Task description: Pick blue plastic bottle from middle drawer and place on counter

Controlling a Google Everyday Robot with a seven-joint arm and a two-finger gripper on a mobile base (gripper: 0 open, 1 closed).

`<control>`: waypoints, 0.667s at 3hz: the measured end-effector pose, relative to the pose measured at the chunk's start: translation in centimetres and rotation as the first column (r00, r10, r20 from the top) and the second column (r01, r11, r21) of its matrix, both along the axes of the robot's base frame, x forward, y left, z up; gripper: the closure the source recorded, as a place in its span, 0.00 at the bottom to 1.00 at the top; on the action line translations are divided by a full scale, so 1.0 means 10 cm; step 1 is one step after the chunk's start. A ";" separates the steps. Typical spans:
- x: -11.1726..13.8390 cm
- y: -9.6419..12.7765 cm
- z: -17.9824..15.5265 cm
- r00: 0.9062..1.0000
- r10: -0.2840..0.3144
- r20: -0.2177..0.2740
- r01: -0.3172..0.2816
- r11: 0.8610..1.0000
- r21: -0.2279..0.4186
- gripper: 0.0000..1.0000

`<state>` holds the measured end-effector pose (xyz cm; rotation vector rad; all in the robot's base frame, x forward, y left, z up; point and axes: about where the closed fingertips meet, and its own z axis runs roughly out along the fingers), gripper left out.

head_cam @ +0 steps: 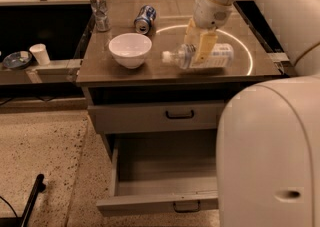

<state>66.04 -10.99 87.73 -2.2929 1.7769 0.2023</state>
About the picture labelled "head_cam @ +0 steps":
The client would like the white ceramic bowl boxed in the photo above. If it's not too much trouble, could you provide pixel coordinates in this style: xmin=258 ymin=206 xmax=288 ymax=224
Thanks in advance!
xmin=108 ymin=33 xmax=152 ymax=69

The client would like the black top drawer handle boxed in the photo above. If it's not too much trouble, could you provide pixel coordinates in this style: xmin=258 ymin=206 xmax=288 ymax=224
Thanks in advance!
xmin=165 ymin=110 xmax=195 ymax=120

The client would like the grey side shelf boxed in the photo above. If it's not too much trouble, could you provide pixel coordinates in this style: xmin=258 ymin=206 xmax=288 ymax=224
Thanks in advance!
xmin=0 ymin=59 xmax=82 ymax=85

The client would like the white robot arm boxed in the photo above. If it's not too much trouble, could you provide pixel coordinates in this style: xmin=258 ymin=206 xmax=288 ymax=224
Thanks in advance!
xmin=193 ymin=0 xmax=320 ymax=227

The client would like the black cable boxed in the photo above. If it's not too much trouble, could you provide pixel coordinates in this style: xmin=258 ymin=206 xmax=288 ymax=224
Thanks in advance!
xmin=0 ymin=194 xmax=20 ymax=219

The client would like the blue soda can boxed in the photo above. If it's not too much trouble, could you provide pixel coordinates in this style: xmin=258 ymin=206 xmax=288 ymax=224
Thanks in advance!
xmin=134 ymin=5 xmax=156 ymax=34

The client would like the black floor stand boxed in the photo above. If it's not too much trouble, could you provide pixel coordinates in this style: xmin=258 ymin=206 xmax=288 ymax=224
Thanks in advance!
xmin=0 ymin=174 xmax=46 ymax=227

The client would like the black middle drawer handle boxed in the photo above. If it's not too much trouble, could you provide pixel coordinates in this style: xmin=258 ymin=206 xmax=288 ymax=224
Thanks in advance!
xmin=173 ymin=200 xmax=201 ymax=213

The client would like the white paper cup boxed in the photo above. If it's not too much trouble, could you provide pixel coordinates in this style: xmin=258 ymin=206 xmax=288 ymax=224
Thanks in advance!
xmin=29 ymin=44 xmax=50 ymax=65

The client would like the blue plastic bottle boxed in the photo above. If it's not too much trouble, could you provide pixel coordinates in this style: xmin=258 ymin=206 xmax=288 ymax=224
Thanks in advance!
xmin=162 ymin=44 xmax=234 ymax=69

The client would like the grey top drawer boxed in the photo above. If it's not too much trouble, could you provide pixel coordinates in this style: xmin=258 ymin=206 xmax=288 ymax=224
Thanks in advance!
xmin=88 ymin=101 xmax=225 ymax=134

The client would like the grey open middle drawer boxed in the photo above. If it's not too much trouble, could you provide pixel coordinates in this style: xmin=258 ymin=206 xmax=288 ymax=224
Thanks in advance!
xmin=97 ymin=129 xmax=218 ymax=217

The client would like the grey drawer cabinet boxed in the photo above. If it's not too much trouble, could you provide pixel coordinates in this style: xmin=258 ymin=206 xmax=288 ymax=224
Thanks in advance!
xmin=77 ymin=0 xmax=281 ymax=154

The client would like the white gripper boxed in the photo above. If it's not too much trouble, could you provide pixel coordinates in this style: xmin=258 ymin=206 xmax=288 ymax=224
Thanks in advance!
xmin=184 ymin=0 xmax=232 ymax=64

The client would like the silver upright can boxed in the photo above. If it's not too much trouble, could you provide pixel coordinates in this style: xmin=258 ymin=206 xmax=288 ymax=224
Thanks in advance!
xmin=90 ymin=0 xmax=110 ymax=32

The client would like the black drawer handle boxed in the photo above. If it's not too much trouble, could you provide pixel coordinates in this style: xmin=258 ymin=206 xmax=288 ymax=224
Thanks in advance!
xmin=173 ymin=200 xmax=201 ymax=213
xmin=165 ymin=110 xmax=195 ymax=120

